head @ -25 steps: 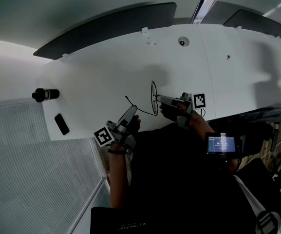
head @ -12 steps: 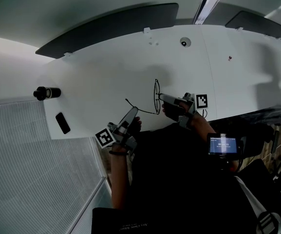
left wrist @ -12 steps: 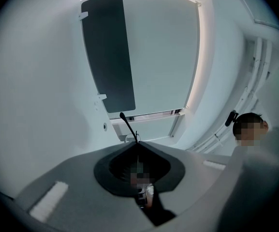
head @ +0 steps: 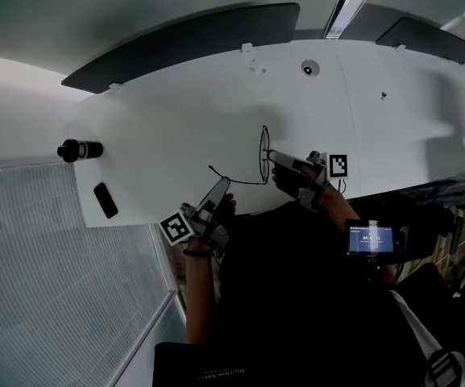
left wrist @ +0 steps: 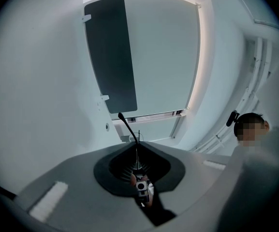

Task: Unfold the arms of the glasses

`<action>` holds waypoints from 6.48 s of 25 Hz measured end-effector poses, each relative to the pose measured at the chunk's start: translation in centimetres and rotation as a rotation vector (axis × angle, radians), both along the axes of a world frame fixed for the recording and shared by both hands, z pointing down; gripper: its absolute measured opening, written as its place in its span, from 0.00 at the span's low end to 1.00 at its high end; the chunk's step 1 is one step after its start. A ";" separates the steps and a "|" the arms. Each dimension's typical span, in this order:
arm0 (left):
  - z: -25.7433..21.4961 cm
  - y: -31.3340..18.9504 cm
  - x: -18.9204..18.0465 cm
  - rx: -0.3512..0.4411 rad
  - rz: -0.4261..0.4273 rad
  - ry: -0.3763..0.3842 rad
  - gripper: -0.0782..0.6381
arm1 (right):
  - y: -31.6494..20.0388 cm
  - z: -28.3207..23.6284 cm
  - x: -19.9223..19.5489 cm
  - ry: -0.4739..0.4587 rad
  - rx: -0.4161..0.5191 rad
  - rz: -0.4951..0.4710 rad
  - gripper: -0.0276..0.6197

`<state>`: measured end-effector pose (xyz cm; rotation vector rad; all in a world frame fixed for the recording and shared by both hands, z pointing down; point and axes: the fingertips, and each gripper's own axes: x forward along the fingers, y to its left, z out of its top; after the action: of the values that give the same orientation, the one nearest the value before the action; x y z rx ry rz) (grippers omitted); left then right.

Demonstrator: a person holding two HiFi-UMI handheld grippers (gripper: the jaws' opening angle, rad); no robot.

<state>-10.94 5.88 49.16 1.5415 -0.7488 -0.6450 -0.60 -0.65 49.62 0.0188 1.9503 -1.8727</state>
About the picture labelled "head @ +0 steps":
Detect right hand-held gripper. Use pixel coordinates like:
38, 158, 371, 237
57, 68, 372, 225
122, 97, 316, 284
267, 149, 349, 211

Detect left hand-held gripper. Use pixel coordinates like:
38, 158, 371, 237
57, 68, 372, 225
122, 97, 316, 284
160, 177, 232, 251

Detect black wire-frame eyeglasses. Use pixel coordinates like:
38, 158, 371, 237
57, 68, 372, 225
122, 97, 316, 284
208, 125, 272, 186

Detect person's right forearm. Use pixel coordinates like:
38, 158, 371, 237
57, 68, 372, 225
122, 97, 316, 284
318, 181, 358, 233

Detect person's left forearm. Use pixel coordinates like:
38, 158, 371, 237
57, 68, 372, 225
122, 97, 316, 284
183, 239, 221, 346

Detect person's left hand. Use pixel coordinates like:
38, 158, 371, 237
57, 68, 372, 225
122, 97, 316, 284
215, 193, 238, 233

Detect person's right hand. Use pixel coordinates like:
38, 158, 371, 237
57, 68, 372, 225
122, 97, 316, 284
271, 165, 318, 198

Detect round grey desk grommet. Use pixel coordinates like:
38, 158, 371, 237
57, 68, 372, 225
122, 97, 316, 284
301, 58, 321, 77

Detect black smartphone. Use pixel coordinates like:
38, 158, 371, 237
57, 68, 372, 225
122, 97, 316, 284
93, 181, 119, 219

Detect person's torso in black shirt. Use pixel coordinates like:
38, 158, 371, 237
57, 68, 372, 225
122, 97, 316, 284
215, 203, 465, 387

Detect black cylindrical bottle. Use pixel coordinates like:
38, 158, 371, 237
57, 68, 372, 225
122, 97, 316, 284
56, 138, 104, 163

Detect white window blind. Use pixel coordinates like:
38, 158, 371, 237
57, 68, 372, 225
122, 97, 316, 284
0, 157, 176, 387

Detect lit-screen device on mount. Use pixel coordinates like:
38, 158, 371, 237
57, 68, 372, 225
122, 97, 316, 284
343, 218, 410, 264

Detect white strap with buckle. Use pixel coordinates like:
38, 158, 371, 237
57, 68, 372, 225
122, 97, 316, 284
388, 290, 465, 387

